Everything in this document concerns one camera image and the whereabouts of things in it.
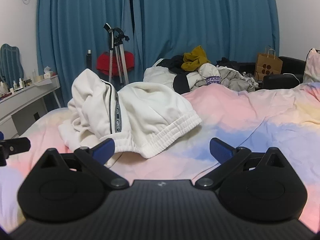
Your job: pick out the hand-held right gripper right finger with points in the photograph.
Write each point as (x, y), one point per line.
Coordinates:
(220, 151)

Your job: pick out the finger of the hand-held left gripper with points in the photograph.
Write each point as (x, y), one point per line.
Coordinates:
(17, 145)

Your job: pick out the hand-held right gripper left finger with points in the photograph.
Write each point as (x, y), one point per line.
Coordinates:
(105, 149)

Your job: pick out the white zip hoodie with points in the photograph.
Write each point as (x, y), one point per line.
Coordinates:
(150, 105)

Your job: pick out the pile of clothes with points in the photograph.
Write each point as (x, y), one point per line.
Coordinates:
(155, 75)

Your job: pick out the pastel bed blanket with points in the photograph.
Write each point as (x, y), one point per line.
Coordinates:
(237, 110)

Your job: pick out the white dressing table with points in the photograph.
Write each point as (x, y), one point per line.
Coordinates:
(22, 97)

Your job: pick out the row of cosmetic bottles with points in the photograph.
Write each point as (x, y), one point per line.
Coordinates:
(15, 85)

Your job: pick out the grey crumpled garment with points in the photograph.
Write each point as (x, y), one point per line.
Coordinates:
(232, 77)

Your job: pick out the tissue box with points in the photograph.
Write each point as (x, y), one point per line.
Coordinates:
(47, 74)

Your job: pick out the red cloth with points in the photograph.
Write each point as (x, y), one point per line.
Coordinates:
(103, 62)

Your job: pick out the dark garment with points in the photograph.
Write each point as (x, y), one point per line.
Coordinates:
(237, 65)

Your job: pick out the black pole with white tip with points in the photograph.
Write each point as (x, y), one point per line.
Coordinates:
(89, 61)

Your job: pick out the garment steamer stand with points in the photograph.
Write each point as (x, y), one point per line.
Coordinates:
(122, 60)

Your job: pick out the mustard yellow garment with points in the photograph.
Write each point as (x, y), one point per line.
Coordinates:
(192, 62)

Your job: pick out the black sofa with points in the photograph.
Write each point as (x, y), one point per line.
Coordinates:
(282, 80)

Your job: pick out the black garment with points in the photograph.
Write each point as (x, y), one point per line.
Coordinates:
(175, 62)

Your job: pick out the brown paper bag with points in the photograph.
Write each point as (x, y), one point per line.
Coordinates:
(265, 62)

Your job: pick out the pastel pillow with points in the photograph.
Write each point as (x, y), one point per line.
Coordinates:
(312, 65)

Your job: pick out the blue curtain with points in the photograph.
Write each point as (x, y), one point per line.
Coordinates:
(187, 17)

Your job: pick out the blue wavy frame mirror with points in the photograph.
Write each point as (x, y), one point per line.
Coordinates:
(10, 62)

